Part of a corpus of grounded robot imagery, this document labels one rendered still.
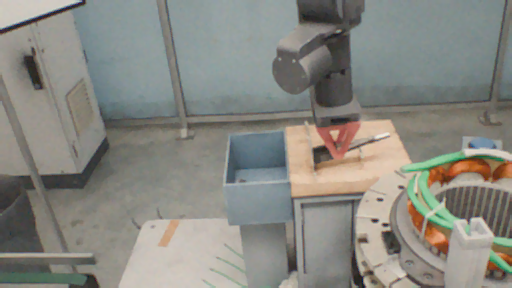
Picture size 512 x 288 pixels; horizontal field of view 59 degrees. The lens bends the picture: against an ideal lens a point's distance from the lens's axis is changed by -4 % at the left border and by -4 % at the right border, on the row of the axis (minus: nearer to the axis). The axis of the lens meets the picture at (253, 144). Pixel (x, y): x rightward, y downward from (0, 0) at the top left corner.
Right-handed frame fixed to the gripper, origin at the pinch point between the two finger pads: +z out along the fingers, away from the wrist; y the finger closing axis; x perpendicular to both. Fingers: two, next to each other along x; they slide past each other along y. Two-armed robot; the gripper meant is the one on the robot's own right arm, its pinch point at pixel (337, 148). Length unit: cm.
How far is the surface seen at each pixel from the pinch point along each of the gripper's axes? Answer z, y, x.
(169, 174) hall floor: 110, -160, -79
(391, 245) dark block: -1.4, 23.7, 2.8
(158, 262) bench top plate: 29.8, -9.1, -39.0
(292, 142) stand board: 3.1, -8.5, -6.9
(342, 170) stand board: 3.2, 1.6, 0.4
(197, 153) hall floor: 112, -182, -64
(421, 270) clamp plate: -0.9, 27.6, 5.2
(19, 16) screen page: -19, -46, -67
